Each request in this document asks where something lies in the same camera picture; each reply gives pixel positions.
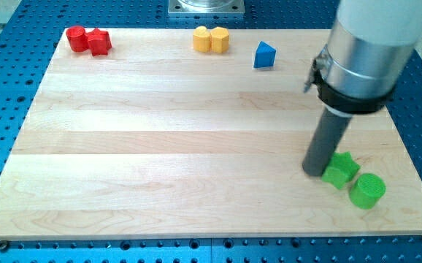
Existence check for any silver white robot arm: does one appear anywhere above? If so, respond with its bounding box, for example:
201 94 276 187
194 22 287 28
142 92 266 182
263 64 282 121
306 0 422 118

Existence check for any green star block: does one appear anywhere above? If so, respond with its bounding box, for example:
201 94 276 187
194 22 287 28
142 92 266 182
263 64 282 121
321 152 361 189

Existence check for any red star block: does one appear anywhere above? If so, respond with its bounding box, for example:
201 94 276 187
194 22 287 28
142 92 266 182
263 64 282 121
86 28 112 56

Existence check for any light wooden board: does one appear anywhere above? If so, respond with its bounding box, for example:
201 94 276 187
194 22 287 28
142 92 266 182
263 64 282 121
0 28 422 240

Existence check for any blue triangle block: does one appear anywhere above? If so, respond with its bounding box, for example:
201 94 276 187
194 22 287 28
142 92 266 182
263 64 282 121
253 41 276 69

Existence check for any yellow heart block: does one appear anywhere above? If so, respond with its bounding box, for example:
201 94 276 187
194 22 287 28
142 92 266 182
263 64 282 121
193 26 211 53

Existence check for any yellow hexagon block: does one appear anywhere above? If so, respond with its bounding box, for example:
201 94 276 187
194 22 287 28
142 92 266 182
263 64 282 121
210 27 230 53

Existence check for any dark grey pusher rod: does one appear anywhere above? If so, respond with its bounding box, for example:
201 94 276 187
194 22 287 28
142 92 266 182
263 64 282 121
302 107 353 177

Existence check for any red cylinder block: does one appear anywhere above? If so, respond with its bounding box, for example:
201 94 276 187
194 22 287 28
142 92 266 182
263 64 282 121
66 26 88 53

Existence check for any green cylinder block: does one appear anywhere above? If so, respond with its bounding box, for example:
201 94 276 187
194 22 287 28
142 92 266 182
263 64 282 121
349 173 386 210

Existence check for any blue perforated metal breadboard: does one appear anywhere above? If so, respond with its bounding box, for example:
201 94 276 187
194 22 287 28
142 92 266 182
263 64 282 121
0 1 422 262

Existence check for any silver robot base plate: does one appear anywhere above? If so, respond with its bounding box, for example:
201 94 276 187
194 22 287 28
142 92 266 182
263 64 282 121
168 0 245 15

